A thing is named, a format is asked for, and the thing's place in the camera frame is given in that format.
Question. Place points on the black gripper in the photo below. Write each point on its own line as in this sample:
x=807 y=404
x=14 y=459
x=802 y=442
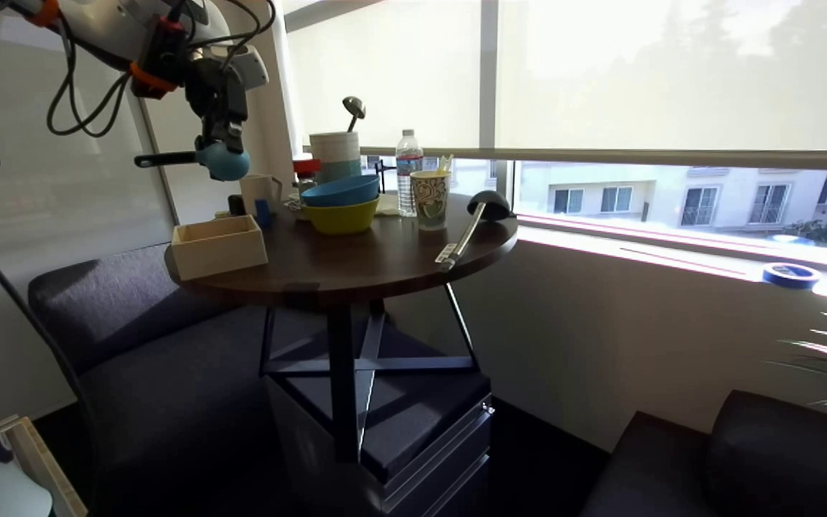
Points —
x=212 y=90

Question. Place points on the teal plastic measuring cup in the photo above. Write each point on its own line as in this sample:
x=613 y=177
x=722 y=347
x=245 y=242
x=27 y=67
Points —
x=224 y=165

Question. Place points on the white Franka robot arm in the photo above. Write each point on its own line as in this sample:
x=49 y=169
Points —
x=115 y=19

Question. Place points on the white tall cup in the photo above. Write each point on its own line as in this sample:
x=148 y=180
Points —
x=334 y=146

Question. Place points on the light wooden box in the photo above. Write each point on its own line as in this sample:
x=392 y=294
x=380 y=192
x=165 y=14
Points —
x=212 y=255

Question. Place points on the white mug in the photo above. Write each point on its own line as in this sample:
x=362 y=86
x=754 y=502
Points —
x=260 y=192

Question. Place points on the small black object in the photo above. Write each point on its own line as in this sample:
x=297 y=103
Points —
x=237 y=205

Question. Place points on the small red object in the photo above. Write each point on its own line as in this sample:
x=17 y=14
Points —
x=303 y=169

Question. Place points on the small blue object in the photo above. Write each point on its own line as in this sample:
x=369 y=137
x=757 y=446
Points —
x=265 y=213

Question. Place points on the blue plastic bowl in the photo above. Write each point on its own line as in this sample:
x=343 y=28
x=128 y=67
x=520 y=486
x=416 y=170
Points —
x=336 y=192

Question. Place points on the black ladle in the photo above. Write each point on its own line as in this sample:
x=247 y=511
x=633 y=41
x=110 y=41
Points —
x=354 y=106

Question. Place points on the yellow plastic bowl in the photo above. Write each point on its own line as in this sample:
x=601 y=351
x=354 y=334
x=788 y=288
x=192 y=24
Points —
x=343 y=221

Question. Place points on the narrow beige roller blind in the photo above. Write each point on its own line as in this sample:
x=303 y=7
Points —
x=385 y=76

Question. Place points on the round dark wooden table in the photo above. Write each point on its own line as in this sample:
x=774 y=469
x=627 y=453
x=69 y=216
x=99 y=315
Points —
x=356 y=259

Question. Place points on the clear plastic water bottle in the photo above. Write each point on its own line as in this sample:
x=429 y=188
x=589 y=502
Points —
x=409 y=163

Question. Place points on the white glass board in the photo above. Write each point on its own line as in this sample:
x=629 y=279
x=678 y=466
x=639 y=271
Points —
x=11 y=192

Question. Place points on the dark navy sofa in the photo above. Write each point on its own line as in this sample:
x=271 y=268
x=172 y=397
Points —
x=165 y=384

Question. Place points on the white building outside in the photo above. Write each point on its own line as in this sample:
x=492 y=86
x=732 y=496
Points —
x=643 y=192

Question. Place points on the wide beige roller blind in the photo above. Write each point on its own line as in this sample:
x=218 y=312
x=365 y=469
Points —
x=682 y=76

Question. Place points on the blue tape roll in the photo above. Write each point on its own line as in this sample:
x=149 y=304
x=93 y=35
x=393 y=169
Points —
x=788 y=277

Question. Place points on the black upholstered chair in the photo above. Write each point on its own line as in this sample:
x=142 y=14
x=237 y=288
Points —
x=777 y=462

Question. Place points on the light wooden frame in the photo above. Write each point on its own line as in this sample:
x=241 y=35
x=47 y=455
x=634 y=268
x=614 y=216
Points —
x=36 y=462

